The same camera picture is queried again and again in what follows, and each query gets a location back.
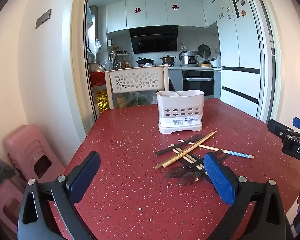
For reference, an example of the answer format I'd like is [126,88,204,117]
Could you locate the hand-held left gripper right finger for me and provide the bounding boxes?
[203,152,287,240]

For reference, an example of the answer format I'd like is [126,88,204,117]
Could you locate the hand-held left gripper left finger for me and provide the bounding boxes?
[17,151,101,240]

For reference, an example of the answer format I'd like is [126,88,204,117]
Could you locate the plain pale chopstick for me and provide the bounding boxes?
[172,143,208,168]

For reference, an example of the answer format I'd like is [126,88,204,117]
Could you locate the black plastic spoon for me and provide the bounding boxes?
[154,134,204,155]
[177,151,232,187]
[164,150,230,180]

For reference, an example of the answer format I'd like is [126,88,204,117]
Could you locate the yellow dotted pale chopstick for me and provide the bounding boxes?
[168,144,205,170]

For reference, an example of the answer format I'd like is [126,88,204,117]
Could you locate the blue dotted pale chopstick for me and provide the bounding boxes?
[177,139,255,159]

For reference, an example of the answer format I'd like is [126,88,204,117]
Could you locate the white plastic utensil holder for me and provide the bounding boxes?
[156,90,205,134]

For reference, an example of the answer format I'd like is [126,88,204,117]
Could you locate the stack of pink plastic stools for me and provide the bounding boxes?
[2,124,67,182]

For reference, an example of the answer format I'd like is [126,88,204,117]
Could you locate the gold foil bag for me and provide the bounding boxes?
[95,87,110,113]

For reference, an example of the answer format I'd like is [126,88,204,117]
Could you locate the white refrigerator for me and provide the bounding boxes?
[212,0,263,117]

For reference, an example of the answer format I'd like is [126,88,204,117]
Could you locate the low pink plastic stool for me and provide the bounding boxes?
[0,180,25,233]

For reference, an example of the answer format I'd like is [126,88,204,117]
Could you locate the black built-in oven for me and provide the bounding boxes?
[182,70,215,97]

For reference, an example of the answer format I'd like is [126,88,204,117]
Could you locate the green leafy vegetables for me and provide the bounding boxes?
[127,92,151,107]

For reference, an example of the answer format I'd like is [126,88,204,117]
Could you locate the red plastic basket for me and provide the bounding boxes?
[89,71,107,87]

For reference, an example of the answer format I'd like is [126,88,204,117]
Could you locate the round black divided tray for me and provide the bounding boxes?
[197,44,212,58]

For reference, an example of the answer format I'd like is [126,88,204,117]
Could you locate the beige flower-cut basket trolley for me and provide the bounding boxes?
[104,64,170,110]

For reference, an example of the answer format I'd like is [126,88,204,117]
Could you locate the steel pan lid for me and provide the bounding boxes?
[88,62,107,73]

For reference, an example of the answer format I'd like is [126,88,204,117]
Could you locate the silver rice cooker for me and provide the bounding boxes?
[178,51,198,67]

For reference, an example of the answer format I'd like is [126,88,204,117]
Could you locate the white spice rack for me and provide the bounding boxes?
[109,51,130,70]

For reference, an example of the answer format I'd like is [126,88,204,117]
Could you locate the group of fridge magnets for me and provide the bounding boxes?
[218,0,250,20]

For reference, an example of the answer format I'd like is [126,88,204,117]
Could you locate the steel cooking pot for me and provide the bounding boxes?
[160,54,177,64]

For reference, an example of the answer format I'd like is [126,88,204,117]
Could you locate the black wok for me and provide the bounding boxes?
[136,57,155,67]

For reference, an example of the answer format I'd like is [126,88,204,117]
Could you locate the black range hood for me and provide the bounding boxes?
[129,26,179,54]

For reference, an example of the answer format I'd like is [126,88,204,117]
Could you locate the dark wall plate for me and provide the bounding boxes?
[35,9,52,29]

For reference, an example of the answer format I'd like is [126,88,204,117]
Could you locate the white wall cabinets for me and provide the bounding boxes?
[106,0,207,33]

